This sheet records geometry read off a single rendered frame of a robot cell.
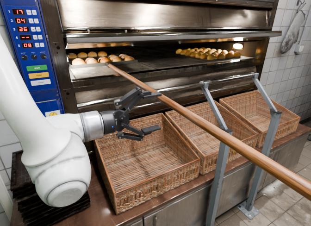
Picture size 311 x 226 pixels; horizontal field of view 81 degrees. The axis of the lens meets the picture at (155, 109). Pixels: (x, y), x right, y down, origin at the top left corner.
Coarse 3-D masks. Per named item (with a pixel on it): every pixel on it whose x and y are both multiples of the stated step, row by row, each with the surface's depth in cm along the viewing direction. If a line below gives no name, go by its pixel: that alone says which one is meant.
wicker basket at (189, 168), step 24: (144, 120) 138; (168, 120) 139; (96, 144) 111; (120, 144) 131; (144, 144) 140; (168, 144) 144; (120, 168) 125; (144, 168) 125; (168, 168) 125; (192, 168) 112; (120, 192) 90; (144, 192) 99
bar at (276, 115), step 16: (224, 80) 116; (256, 80) 130; (208, 96) 108; (272, 112) 125; (224, 128) 102; (272, 128) 126; (224, 144) 103; (224, 160) 107; (256, 176) 145; (256, 192) 151; (240, 208) 161; (256, 208) 161; (208, 224) 132
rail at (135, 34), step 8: (136, 32) 102; (144, 32) 104; (152, 32) 106; (160, 32) 108; (168, 32) 111; (176, 32) 113; (184, 32) 116; (192, 32) 119; (200, 32) 122; (208, 32) 125; (216, 32) 129; (224, 32) 132; (232, 32) 136; (240, 32) 140; (248, 32) 144; (256, 32) 149; (264, 32) 153; (272, 32) 158; (280, 32) 164
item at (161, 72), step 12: (240, 60) 176; (252, 60) 181; (132, 72) 129; (144, 72) 129; (156, 72) 133; (168, 72) 138; (180, 72) 143; (72, 84) 108; (84, 84) 111; (96, 84) 115
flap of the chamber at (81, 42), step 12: (144, 36) 104; (156, 36) 108; (168, 36) 111; (180, 36) 115; (192, 36) 119; (204, 36) 124; (216, 36) 129; (228, 36) 135; (240, 36) 141; (252, 36) 147; (264, 36) 154; (276, 36) 165; (72, 48) 104
